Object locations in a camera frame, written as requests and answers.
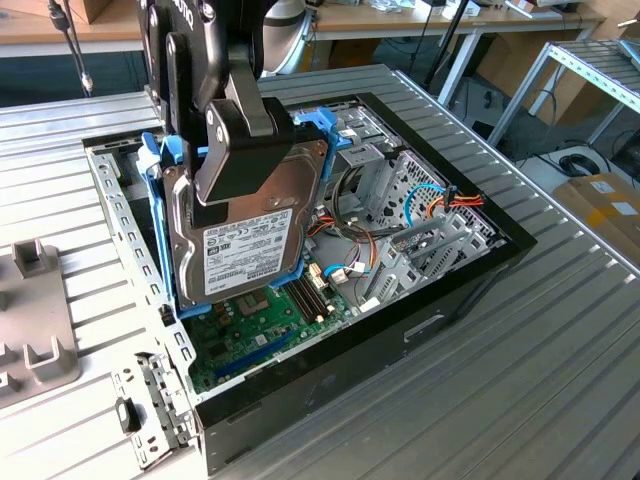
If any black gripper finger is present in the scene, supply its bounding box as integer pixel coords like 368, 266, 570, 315
192, 62, 297, 227
147, 4, 215, 169

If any hard disk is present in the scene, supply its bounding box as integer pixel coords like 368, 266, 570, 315
139, 107, 336, 321

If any grey metal disk bay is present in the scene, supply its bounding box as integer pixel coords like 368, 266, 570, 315
357, 212, 506, 314

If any blue drive cage latch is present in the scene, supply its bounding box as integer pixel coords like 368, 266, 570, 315
294, 108, 354, 151

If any grey metal drive cage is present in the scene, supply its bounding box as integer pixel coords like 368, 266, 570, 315
324, 107, 401, 229

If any small brown cardboard box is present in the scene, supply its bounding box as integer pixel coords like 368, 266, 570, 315
74, 0, 109, 25

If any long wooden desk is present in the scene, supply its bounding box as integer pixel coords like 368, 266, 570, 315
0, 0, 607, 109

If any CPU socket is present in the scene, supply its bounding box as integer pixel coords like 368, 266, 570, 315
234, 294, 275, 318

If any black RAM slot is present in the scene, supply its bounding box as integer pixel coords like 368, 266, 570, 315
292, 282, 319, 322
304, 275, 333, 315
298, 278, 325, 319
285, 285, 312, 325

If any perforated metal front cage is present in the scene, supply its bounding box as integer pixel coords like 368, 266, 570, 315
372, 149, 501, 241

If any green motherboard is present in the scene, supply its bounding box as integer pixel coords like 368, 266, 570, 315
182, 277, 354, 396

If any blue expansion slot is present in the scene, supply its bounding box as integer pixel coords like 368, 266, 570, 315
214, 328, 295, 380

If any black tripod pole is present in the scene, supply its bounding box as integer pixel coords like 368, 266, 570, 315
423, 0, 474, 91

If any black open PC case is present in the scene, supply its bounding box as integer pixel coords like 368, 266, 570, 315
81, 91, 539, 476

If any grey parts rack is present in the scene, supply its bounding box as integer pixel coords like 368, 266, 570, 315
0, 238, 82, 409

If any cardboard sheet under desk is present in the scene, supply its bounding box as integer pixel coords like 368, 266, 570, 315
474, 29, 594, 126

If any large cardboard box with labels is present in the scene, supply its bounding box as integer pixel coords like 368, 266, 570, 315
552, 173, 640, 261

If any black cable bundle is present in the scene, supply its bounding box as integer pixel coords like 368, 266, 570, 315
332, 164, 386, 236

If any black cable with silver plug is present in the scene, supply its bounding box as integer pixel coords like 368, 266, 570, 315
47, 0, 97, 99

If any red and orange wire bundle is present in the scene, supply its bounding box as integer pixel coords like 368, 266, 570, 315
304, 214, 377, 274

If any short blue data wire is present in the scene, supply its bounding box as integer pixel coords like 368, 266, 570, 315
322, 264, 372, 282

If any long blue data wire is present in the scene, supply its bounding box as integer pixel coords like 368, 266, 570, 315
402, 183, 447, 230

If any orange power wire with connector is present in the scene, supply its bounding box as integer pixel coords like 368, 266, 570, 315
427, 184, 486, 217

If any black coiled cable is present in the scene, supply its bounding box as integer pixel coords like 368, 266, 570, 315
558, 152, 610, 178

